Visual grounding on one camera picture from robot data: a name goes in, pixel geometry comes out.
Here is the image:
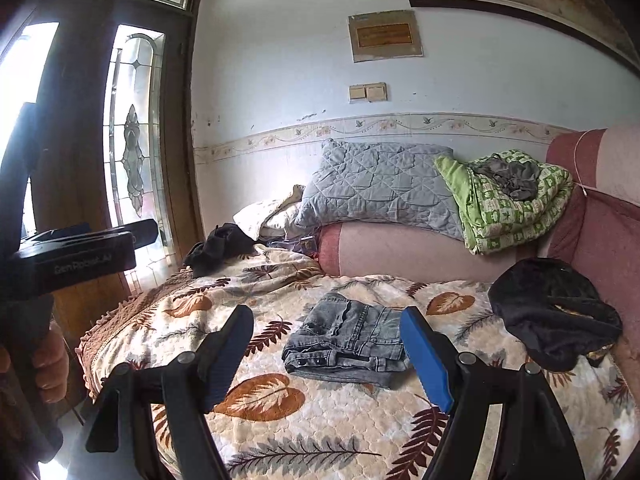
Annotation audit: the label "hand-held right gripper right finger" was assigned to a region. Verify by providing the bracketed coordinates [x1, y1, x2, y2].
[399, 306, 586, 480]

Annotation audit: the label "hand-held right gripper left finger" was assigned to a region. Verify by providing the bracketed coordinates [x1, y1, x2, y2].
[85, 304, 255, 480]

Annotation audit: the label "grey denim pants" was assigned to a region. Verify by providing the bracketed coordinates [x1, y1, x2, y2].
[281, 292, 413, 391]

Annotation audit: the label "person's left hand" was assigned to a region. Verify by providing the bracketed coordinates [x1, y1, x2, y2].
[30, 330, 70, 405]

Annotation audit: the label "small black garment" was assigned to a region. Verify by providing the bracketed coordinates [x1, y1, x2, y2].
[182, 224, 258, 278]

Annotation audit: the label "leaf print blanket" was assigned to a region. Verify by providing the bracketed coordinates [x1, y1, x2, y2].
[75, 247, 640, 480]

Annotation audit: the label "large black garment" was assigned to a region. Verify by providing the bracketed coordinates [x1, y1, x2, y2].
[489, 257, 624, 373]

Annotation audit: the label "wooden stained glass door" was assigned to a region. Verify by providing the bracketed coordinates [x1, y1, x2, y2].
[0, 0, 208, 411]

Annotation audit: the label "dark purple cloth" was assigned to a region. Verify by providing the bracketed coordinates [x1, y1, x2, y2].
[267, 235, 321, 261]

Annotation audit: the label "white pillow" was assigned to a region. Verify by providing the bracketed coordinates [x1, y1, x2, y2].
[233, 185, 306, 241]

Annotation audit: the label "green patterned quilt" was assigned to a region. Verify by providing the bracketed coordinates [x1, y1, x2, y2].
[434, 149, 575, 256]

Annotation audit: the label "grey quilted pillow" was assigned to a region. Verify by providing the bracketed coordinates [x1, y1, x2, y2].
[294, 138, 463, 241]

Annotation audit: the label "grey crumpled cloth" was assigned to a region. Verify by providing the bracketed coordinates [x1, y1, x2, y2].
[467, 154, 543, 201]

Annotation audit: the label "white cord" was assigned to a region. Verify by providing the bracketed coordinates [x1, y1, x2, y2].
[573, 130, 603, 196]

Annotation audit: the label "beige light switch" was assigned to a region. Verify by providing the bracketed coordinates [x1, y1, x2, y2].
[348, 82, 388, 103]

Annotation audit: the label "brown wall plaque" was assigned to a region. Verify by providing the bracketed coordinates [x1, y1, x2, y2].
[348, 9, 424, 63]

